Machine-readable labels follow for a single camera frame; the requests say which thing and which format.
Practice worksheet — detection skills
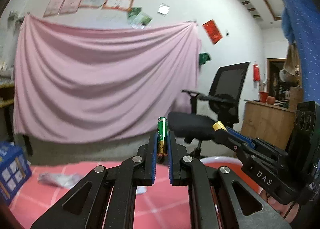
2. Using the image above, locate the red white plastic bin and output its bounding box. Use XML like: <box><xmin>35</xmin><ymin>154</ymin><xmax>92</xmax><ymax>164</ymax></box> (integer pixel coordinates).
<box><xmin>200</xmin><ymin>156</ymin><xmax>263</xmax><ymax>194</ymax></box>

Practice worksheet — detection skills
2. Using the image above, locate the green gold battery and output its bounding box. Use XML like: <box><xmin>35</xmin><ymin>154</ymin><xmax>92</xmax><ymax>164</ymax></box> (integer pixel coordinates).
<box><xmin>157</xmin><ymin>117</ymin><xmax>168</xmax><ymax>156</ymax></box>

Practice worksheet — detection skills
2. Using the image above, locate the wooden cabinet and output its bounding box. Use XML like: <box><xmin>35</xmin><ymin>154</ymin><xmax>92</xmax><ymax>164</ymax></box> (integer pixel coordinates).
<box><xmin>241</xmin><ymin>100</ymin><xmax>296</xmax><ymax>149</ymax></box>

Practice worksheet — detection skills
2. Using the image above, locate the blue dotted curtain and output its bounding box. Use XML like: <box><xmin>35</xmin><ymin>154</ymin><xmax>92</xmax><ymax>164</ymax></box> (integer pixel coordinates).
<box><xmin>282</xmin><ymin>0</ymin><xmax>319</xmax><ymax>103</ymax></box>

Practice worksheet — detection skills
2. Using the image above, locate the black mesh office chair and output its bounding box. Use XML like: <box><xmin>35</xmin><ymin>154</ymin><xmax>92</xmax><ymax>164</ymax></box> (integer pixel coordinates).
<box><xmin>168</xmin><ymin>62</ymin><xmax>250</xmax><ymax>159</ymax></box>

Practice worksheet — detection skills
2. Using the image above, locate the green wall decoration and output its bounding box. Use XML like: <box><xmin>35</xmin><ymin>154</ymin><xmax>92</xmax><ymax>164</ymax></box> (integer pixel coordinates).
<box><xmin>199</xmin><ymin>53</ymin><xmax>211</xmax><ymax>65</ymax></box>

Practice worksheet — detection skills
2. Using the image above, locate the red paper wall sign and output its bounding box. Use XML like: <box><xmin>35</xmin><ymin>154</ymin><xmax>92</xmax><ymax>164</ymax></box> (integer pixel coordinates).
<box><xmin>202</xmin><ymin>20</ymin><xmax>222</xmax><ymax>44</ymax></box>

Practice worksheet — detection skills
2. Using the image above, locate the right hand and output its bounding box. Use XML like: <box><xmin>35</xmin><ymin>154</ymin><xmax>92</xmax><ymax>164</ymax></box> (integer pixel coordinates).
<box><xmin>259</xmin><ymin>190</ymin><xmax>299</xmax><ymax>222</ymax></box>

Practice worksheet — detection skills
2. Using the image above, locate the crumpled grey white wrapper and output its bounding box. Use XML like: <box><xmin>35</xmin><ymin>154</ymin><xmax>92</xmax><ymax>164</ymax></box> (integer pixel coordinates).
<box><xmin>37</xmin><ymin>173</ymin><xmax>83</xmax><ymax>189</ymax></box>

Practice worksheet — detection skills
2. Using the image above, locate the pink hanging cloth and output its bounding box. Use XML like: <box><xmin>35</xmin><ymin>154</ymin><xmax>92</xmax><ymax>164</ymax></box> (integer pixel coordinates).
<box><xmin>14</xmin><ymin>15</ymin><xmax>201</xmax><ymax>143</ymax></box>

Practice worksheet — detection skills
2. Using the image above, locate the wooden wall shelf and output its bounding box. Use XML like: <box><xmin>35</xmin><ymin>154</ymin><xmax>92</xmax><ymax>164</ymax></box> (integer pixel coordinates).
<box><xmin>0</xmin><ymin>82</ymin><xmax>15</xmax><ymax>108</ymax></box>

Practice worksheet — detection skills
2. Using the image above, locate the blue cardboard box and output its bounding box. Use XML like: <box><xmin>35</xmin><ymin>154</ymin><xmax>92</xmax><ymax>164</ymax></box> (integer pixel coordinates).
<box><xmin>0</xmin><ymin>141</ymin><xmax>32</xmax><ymax>206</ymax></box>

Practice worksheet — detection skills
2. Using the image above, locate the small white torn wrapper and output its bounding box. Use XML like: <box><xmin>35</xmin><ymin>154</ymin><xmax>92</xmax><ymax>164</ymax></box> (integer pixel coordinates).
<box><xmin>136</xmin><ymin>186</ymin><xmax>148</xmax><ymax>195</ymax></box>

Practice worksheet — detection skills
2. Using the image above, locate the yellow white small packet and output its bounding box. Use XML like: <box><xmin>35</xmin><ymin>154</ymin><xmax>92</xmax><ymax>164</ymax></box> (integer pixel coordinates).
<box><xmin>213</xmin><ymin>121</ymin><xmax>227</xmax><ymax>131</ymax></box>

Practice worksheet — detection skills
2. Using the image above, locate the red fire extinguisher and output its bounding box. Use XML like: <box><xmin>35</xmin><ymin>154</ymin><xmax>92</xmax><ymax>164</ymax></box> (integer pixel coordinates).
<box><xmin>253</xmin><ymin>64</ymin><xmax>261</xmax><ymax>82</ymax></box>

